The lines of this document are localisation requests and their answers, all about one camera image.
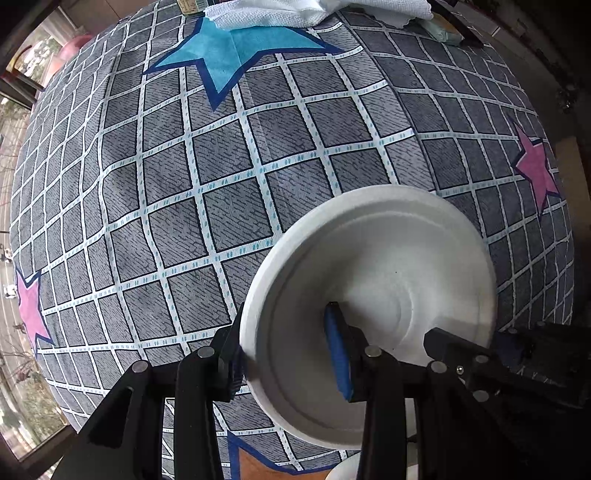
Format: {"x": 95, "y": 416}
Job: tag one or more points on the pink translucent basin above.
{"x": 69, "y": 51}

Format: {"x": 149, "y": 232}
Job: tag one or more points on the small labelled box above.
{"x": 191, "y": 5}

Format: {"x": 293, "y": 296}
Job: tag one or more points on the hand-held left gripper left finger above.
{"x": 228, "y": 364}

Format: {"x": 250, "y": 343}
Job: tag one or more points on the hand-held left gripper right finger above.
{"x": 339, "y": 355}

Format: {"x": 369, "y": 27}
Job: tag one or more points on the pale green tissue packet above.
{"x": 443, "y": 30}

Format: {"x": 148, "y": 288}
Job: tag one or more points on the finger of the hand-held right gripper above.
{"x": 466, "y": 357}
{"x": 512, "y": 348}

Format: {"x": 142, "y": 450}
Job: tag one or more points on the small white bowl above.
{"x": 392, "y": 258}

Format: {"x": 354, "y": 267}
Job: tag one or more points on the grey checked star tablecloth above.
{"x": 184, "y": 184}

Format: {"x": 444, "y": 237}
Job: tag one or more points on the white towel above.
{"x": 277, "y": 14}

